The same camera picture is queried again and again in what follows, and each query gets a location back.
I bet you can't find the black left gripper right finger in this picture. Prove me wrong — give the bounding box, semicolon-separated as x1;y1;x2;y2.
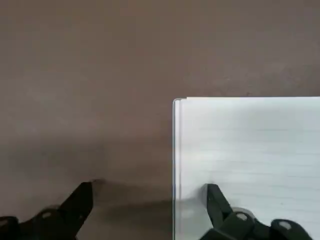
198;183;313;240

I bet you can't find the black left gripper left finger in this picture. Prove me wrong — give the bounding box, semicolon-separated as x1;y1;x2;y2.
0;181;94;240

